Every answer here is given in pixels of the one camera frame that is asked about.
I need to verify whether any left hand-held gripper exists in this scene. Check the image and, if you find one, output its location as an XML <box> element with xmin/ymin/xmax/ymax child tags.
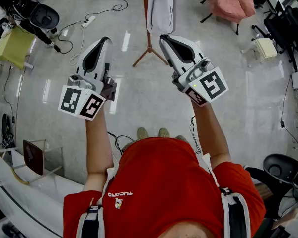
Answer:
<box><xmin>58</xmin><ymin>37</ymin><xmax>117</xmax><ymax>121</ymax></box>

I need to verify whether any thin black cable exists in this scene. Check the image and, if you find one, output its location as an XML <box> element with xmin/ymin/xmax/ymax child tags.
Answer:
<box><xmin>280</xmin><ymin>75</ymin><xmax>298</xmax><ymax>156</ymax></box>
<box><xmin>3</xmin><ymin>66</ymin><xmax>21</xmax><ymax>133</ymax></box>

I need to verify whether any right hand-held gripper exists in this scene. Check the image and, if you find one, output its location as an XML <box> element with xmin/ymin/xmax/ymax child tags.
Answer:
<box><xmin>159</xmin><ymin>34</ymin><xmax>229</xmax><ymax>107</ymax></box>

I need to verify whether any black floor cable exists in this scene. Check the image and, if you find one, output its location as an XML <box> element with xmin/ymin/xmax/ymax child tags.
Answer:
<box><xmin>53</xmin><ymin>0</ymin><xmax>129</xmax><ymax>55</ymax></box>

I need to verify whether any black office chair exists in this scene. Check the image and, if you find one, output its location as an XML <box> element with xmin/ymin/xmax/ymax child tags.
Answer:
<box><xmin>251</xmin><ymin>5</ymin><xmax>298</xmax><ymax>72</ymax></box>

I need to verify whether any person's left forearm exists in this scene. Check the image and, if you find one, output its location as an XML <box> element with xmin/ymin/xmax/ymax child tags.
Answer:
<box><xmin>83</xmin><ymin>105</ymin><xmax>114</xmax><ymax>192</ymax></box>

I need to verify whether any pink cushioned armchair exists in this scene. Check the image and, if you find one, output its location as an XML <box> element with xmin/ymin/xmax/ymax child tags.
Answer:
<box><xmin>200</xmin><ymin>0</ymin><xmax>257</xmax><ymax>36</ymax></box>

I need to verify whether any cream plastic stool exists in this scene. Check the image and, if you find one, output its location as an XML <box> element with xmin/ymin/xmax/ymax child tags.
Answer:
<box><xmin>255</xmin><ymin>37</ymin><xmax>278</xmax><ymax>62</ymax></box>

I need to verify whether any person's right forearm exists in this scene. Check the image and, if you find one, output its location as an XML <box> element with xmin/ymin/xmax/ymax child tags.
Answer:
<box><xmin>190</xmin><ymin>100</ymin><xmax>233</xmax><ymax>170</ymax></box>

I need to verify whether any white power cable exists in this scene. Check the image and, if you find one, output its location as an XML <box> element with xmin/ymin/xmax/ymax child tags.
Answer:
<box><xmin>69</xmin><ymin>26</ymin><xmax>86</xmax><ymax>66</ymax></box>

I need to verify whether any person's red t-shirt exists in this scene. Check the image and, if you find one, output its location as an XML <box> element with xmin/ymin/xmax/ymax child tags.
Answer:
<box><xmin>63</xmin><ymin>137</ymin><xmax>267</xmax><ymax>238</ymax></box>

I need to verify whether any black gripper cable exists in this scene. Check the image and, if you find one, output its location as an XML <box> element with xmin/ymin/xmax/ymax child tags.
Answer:
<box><xmin>189</xmin><ymin>115</ymin><xmax>202</xmax><ymax>155</ymax></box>
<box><xmin>107</xmin><ymin>131</ymin><xmax>135</xmax><ymax>156</ymax></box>

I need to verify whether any yellow-green covered table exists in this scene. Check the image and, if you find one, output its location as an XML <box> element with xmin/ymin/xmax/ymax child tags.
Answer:
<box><xmin>0</xmin><ymin>26</ymin><xmax>37</xmax><ymax>70</ymax></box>

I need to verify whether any person's left harness strap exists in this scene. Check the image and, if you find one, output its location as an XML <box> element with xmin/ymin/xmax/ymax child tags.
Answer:
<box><xmin>75</xmin><ymin>166</ymin><xmax>120</xmax><ymax>238</ymax></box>

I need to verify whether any person's left olive shoe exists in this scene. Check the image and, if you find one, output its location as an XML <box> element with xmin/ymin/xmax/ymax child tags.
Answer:
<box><xmin>136</xmin><ymin>127</ymin><xmax>149</xmax><ymax>140</ymax></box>

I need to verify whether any brown wooden coat stand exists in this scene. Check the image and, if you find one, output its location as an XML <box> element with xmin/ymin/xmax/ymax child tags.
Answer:
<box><xmin>127</xmin><ymin>0</ymin><xmax>169</xmax><ymax>67</ymax></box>

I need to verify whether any white curved counter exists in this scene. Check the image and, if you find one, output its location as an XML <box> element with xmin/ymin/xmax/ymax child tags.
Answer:
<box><xmin>0</xmin><ymin>147</ymin><xmax>85</xmax><ymax>238</ymax></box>

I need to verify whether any light grey garment item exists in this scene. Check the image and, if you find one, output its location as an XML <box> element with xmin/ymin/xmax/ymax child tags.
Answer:
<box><xmin>146</xmin><ymin>0</ymin><xmax>176</xmax><ymax>34</ymax></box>

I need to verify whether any person's right harness strap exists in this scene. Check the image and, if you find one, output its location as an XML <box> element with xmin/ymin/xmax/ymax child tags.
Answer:
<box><xmin>201</xmin><ymin>153</ymin><xmax>251</xmax><ymax>238</ymax></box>

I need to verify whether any brown seat metal chair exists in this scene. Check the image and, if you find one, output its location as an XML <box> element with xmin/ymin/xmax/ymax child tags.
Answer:
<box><xmin>11</xmin><ymin>138</ymin><xmax>63</xmax><ymax>186</ymax></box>

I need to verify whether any person's harness strap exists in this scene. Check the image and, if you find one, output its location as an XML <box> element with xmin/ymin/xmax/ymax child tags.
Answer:
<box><xmin>75</xmin><ymin>166</ymin><xmax>120</xmax><ymax>238</ymax></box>
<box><xmin>201</xmin><ymin>153</ymin><xmax>251</xmax><ymax>238</ymax></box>

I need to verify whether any white power strip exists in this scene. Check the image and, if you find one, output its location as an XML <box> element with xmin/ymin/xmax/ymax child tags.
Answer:
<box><xmin>82</xmin><ymin>15</ymin><xmax>96</xmax><ymax>29</ymax></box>

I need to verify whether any black device on floor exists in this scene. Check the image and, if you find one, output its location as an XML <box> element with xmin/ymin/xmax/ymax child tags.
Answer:
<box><xmin>1</xmin><ymin>113</ymin><xmax>17</xmax><ymax>149</ymax></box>

